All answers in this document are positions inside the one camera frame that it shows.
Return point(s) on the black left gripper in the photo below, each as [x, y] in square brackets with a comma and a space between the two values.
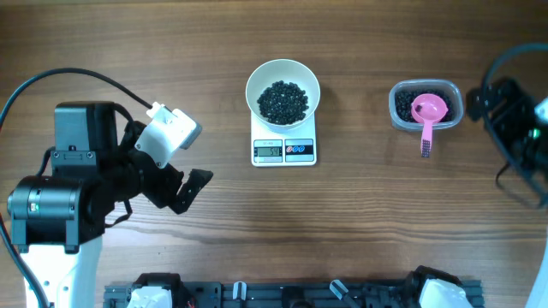
[167, 192]

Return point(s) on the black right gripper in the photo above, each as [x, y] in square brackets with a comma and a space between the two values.
[521, 104]

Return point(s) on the pink measuring scoop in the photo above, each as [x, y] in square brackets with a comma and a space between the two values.
[433, 111]

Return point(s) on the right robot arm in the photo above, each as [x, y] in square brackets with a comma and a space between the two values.
[443, 292]

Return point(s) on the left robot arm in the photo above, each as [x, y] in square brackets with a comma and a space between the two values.
[58, 220]

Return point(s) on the white digital kitchen scale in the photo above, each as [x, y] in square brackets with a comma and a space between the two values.
[295, 147]

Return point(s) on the black beans in bowl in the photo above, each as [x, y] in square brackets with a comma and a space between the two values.
[283, 103]

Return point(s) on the white bowl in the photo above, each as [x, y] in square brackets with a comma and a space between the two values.
[288, 71]

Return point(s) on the clear plastic food container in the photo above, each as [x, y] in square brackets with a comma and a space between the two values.
[444, 85]

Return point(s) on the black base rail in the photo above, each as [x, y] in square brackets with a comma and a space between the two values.
[169, 290]

